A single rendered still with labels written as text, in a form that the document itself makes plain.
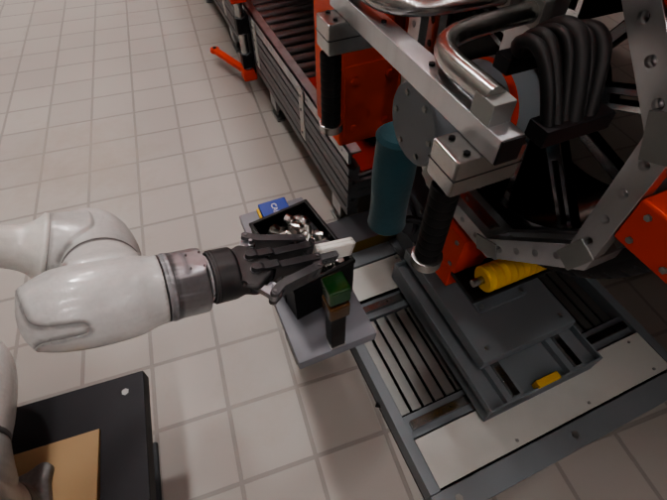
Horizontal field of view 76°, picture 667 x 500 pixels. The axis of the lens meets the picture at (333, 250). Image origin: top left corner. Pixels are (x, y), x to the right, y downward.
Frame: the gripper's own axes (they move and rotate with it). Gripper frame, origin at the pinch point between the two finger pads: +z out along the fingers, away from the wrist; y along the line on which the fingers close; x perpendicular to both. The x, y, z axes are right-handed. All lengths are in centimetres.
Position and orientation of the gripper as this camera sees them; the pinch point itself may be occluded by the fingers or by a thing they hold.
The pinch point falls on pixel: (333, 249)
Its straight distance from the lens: 67.9
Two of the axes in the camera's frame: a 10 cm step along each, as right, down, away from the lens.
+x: -2.3, 7.0, 6.8
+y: -4.7, -6.9, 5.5
